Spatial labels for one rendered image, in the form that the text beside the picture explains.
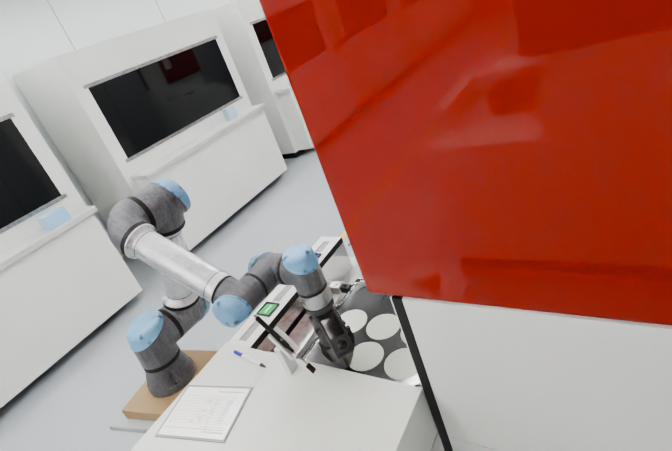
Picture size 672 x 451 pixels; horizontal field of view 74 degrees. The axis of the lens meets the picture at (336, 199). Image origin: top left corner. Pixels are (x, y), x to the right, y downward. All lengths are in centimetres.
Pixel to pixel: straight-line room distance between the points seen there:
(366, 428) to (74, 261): 318
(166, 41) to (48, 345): 283
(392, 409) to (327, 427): 14
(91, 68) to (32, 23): 107
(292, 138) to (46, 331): 346
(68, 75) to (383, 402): 372
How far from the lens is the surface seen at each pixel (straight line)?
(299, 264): 101
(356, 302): 142
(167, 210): 127
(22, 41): 521
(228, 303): 101
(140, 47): 466
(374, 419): 103
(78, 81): 429
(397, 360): 121
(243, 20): 563
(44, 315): 389
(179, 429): 126
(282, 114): 577
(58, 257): 387
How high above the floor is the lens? 176
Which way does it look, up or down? 24 degrees down
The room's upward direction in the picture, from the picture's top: 20 degrees counter-clockwise
